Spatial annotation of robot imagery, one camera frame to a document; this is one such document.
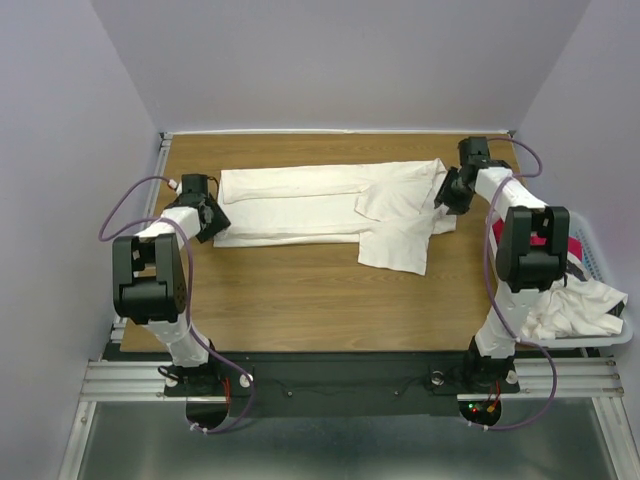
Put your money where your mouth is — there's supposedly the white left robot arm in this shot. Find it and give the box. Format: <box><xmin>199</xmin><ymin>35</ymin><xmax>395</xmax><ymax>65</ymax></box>
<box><xmin>101</xmin><ymin>159</ymin><xmax>455</xmax><ymax>394</ymax></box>

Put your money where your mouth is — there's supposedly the electronics board with leds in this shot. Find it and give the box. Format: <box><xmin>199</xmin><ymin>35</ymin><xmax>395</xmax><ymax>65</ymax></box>
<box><xmin>458</xmin><ymin>397</ymin><xmax>502</xmax><ymax>420</ymax></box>

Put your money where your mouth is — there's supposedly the white plastic laundry basket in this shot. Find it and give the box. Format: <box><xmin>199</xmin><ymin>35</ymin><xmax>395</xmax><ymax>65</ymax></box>
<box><xmin>519</xmin><ymin>212</ymin><xmax>634</xmax><ymax>349</ymax></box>

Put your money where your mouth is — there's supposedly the white printed t shirt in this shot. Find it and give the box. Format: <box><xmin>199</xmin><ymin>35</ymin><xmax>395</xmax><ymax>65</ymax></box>
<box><xmin>521</xmin><ymin>253</ymin><xmax>628</xmax><ymax>341</ymax></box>

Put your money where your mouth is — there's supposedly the red t shirt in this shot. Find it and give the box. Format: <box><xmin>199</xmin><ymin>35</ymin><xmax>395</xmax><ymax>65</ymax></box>
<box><xmin>492</xmin><ymin>219</ymin><xmax>583</xmax><ymax>261</ymax></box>

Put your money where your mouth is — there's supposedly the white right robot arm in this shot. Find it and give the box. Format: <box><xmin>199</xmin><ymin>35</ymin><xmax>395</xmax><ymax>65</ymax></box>
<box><xmin>435</xmin><ymin>136</ymin><xmax>570</xmax><ymax>390</ymax></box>

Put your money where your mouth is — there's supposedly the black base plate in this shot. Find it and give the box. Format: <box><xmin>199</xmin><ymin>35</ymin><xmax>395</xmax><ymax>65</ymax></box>
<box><xmin>83</xmin><ymin>352</ymin><xmax>519</xmax><ymax>425</ymax></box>

